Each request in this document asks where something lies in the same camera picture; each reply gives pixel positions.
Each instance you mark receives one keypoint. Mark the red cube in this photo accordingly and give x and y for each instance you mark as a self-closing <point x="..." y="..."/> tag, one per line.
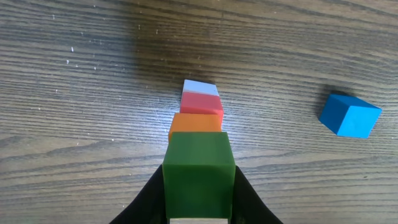
<point x="200" y="102"/>

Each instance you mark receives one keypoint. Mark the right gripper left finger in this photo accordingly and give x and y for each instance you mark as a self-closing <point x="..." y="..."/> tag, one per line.
<point x="146" y="208"/>

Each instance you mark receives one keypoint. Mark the white cube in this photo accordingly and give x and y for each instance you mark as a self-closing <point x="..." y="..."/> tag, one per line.
<point x="200" y="86"/>

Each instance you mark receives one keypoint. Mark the blue cube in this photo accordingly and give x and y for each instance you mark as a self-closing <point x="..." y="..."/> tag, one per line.
<point x="349" y="116"/>

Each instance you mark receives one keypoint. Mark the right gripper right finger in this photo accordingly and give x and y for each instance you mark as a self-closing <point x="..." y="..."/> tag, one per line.
<point x="248" y="208"/>

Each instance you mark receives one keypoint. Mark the orange cube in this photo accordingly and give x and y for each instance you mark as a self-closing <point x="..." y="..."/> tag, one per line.
<point x="192" y="123"/>

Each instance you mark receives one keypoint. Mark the green cube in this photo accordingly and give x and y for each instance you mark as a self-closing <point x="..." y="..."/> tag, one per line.
<point x="199" y="174"/>

